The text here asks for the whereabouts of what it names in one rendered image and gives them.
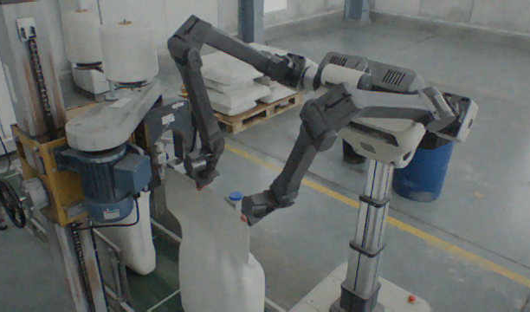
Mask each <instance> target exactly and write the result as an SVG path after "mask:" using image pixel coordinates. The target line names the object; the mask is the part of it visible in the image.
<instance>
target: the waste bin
mask: <svg viewBox="0 0 530 312"><path fill-rule="evenodd" d="M454 145H455V141H453V140H448V139H445V138H443V137H439V136H437V135H436V134H435V133H430V132H429V131H428V129H426V131H425V133H424V135H423V137H422V138H421V139H420V141H419V142H418V144H417V149H416V151H415V153H414V155H413V157H412V159H411V160H410V162H409V163H408V164H407V165H406V166H404V167H402V168H395V167H394V170H393V177H392V183H391V185H392V188H393V189H394V191H395V193H397V194H398V195H400V196H401V197H403V198H407V199H409V200H413V201H417V202H429V201H432V200H435V199H437V198H439V196H440V193H441V190H442V187H443V182H444V179H445V176H446V172H447V170H448V166H449V161H450V158H451V155H452V152H453V148H454Z"/></svg>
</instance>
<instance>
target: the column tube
mask: <svg viewBox="0 0 530 312"><path fill-rule="evenodd" d="M26 17H34V19H35V23H36V29H37V34H38V38H39V39H35V42H36V46H37V49H38V51H37V52H38V53H39V56H40V63H41V65H42V72H43V75H44V79H45V84H46V90H47V93H46V94H48V103H49V105H50V109H51V114H52V116H53V122H54V124H55V131H56V135H57V139H60V138H65V137H67V136H66V123H67V117H66V110H65V106H64V101H63V97H62V92H61V86H60V82H59V77H58V73H57V70H56V65H55V58H54V53H53V50H52V46H51V41H50V37H49V32H48V22H47V17H46V13H45V9H44V6H43V1H42V0H38V1H30V2H23V3H9V4H0V60H1V63H2V67H3V72H4V75H5V81H6V85H7V89H8V92H9V95H10V100H11V104H12V107H13V110H14V114H15V116H16V122H17V125H18V129H19V132H20V133H22V134H23V135H24V136H25V137H27V138H29V139H31V140H33V141H37V142H38V143H40V144H41V145H42V144H44V143H47V142H50V141H51V139H50V138H49V135H48V128H47V124H46V123H47V121H46V120H45V112H44V110H43V105H42V104H43V103H42V99H41V94H40V92H39V88H38V83H37V80H36V72H35V70H34V67H33V62H32V60H31V55H30V51H29V45H28V41H25V42H21V40H20V36H19V32H18V29H17V26H16V19H20V18H26ZM4 64H6V65H7V66H8V69H9V72H10V78H11V81H12V85H13V88H14V91H15V95H16V100H17V102H15V101H13V97H12V94H11V92H10V85H9V82H8V79H7V75H6V69H5V66H4ZM23 147H24V154H25V157H26V160H27V163H28V164H30V165H31V166H32V167H34V168H35V169H36V170H37V171H38V172H39V173H41V174H44V173H46V172H45V167H44V160H43V158H42V157H40V156H39V155H38V154H36V153H35V152H33V151H32V150H30V149H29V148H28V147H26V146H25V145H24V144H23ZM40 210H41V214H42V219H43V223H44V226H45V228H46V235H47V239H48V244H49V248H50V250H51V253H52V257H53V260H54V264H55V269H56V272H57V276H58V278H59V282H60V285H61V291H62V294H63V297H64V301H65V303H66V307H67V311H68V312H91V309H90V307H89V302H88V297H87V292H86V290H85V285H84V282H83V278H82V273H81V267H80V265H79V260H78V257H77V255H78V254H77V252H76V248H75V246H74V240H73V233H72V231H71V227H70V224H66V226H65V227H60V225H58V224H57V223H56V222H55V221H54V220H52V219H51V218H50V217H49V216H48V215H47V214H45V212H44V211H43V210H42V209H40ZM75 221H76V224H77V225H78V224H80V223H84V224H83V225H81V226H80V227H78V228H87V227H89V226H88V221H87V216H85V217H82V218H79V219H77V220H75ZM77 225H76V226H77ZM78 233H79V236H80V241H81V248H82V250H83V254H84V257H85V259H84V260H85V262H86V267H87V273H88V276H89V282H90V288H91V292H92V297H93V299H94V306H95V310H96V312H107V306H106V303H105V298H104V295H103V290H102V286H101V281H100V274H99V271H98V266H97V262H96V258H95V254H94V247H93V242H92V238H91V234H90V230H89V229H85V230H79V231H78Z"/></svg>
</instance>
